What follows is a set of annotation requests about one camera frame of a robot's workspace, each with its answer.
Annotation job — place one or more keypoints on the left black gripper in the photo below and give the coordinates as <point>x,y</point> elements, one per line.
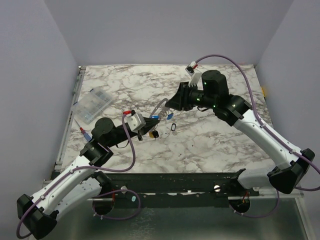
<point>150,123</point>

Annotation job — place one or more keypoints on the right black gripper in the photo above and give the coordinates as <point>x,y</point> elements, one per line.
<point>185,95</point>

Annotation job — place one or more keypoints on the silver key organiser with rings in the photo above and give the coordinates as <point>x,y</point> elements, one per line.
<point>153,133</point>

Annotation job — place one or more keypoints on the black key tag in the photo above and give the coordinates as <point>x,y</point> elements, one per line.
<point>173,127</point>

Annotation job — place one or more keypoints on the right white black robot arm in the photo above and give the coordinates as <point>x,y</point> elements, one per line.
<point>210,90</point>

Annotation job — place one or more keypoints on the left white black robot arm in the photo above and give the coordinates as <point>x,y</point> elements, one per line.
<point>38,213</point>

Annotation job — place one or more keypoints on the clear plastic screw box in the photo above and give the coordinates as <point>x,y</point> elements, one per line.
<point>92,104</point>

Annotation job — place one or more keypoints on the blue red screwdriver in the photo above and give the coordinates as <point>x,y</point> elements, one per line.
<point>84,133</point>

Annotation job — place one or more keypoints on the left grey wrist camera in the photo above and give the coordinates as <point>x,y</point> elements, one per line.
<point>135,122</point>

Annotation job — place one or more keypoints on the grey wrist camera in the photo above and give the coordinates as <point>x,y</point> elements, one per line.
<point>190,69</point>
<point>135,122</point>

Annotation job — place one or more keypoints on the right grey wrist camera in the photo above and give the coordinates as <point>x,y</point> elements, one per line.
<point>190,69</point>

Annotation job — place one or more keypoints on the black mounting base rail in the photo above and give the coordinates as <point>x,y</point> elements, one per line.
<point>172,190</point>

